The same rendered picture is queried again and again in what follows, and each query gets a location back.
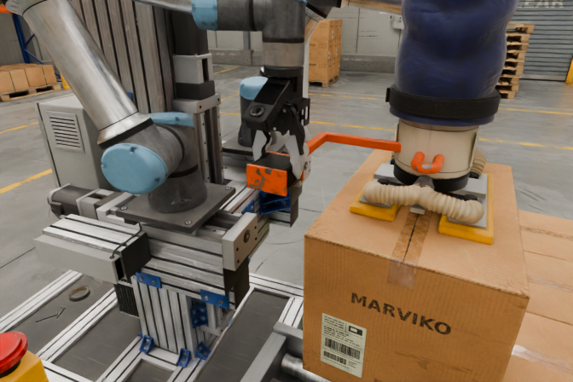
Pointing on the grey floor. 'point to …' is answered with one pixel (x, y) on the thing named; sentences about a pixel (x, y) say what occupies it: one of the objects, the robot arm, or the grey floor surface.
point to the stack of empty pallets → (514, 58)
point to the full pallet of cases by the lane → (325, 52)
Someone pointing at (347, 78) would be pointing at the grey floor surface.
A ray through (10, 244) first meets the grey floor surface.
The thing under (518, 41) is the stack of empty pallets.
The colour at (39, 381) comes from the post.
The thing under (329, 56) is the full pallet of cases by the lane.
